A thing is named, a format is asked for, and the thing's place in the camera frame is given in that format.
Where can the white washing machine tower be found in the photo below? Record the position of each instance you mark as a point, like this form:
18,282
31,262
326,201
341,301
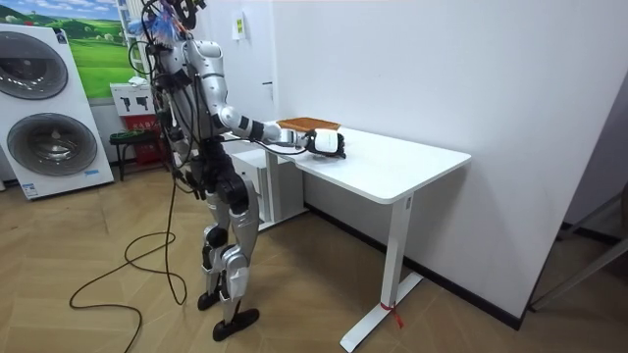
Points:
49,142

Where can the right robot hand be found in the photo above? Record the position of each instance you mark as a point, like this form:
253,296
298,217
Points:
326,141

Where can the robot body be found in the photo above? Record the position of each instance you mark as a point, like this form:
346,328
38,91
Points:
184,73

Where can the orange woven basket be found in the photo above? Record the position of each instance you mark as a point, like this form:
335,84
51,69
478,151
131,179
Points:
306,123

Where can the grey metal frame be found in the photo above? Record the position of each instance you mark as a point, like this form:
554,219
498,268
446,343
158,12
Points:
579,274

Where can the white wall device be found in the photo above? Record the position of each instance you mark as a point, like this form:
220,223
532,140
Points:
239,25

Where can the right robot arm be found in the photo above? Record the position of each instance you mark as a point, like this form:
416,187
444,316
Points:
216,83

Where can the white cardboard box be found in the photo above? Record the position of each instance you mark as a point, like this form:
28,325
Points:
131,100

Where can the white desk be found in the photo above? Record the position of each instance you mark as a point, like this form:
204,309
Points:
382,169

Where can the robot legs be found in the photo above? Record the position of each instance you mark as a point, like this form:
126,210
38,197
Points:
244,220

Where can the red box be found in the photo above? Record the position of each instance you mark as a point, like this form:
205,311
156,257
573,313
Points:
147,147

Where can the white cabinet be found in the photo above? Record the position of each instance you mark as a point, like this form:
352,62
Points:
250,169

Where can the black stool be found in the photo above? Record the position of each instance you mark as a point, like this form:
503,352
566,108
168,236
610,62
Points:
131,138

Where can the green landscape wall poster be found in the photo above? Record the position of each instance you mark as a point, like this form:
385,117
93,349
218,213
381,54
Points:
95,54

